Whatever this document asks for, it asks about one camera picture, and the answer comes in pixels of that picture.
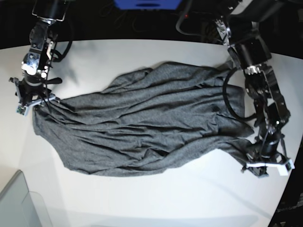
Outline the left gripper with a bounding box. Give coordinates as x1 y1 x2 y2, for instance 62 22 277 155
244 141 289 178

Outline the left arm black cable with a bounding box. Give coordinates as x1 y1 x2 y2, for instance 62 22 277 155
221 67 258 121

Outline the black power strip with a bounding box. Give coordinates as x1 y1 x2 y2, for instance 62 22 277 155
184 11 223 21

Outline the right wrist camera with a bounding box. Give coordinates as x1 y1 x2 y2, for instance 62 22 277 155
16 105 29 116

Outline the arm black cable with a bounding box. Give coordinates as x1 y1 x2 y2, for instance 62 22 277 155
221 67 258 121
53 40 73 62

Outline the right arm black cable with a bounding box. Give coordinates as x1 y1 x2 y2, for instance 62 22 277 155
53 40 73 62

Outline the blue box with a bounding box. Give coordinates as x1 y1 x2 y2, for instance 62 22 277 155
114 0 181 10

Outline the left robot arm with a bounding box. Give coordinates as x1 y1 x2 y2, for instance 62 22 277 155
215 0 294 177

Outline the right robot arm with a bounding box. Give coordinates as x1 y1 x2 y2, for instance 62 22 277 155
9 0 73 116

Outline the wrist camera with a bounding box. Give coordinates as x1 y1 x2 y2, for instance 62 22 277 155
277 159 295 176
16 105 29 116

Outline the grey t-shirt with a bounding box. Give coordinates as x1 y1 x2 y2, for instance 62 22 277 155
33 62 253 177

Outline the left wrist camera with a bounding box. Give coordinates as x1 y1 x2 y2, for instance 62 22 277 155
277 159 295 176

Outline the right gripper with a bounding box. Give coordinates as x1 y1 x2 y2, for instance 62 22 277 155
9 77 62 108

